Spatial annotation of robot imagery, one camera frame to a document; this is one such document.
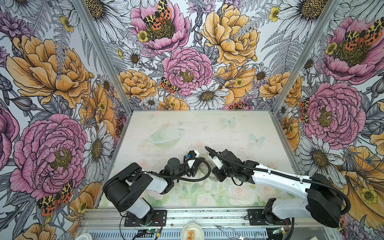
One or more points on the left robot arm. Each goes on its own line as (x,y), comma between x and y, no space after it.
(125,189)

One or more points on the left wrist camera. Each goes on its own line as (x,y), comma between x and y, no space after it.
(190,157)

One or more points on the green circuit board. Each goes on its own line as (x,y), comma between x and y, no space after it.
(149,233)

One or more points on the aluminium front rail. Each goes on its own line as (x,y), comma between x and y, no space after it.
(109,218)

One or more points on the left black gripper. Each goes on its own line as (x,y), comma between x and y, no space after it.
(193,170)

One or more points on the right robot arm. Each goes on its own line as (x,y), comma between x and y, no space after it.
(315,196)

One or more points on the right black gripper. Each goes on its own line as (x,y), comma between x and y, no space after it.
(217,173)

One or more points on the white round dish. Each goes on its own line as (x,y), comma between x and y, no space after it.
(192,232)

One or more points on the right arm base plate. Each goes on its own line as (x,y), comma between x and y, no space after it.
(258,217)

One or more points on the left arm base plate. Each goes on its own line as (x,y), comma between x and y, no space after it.
(154,218)

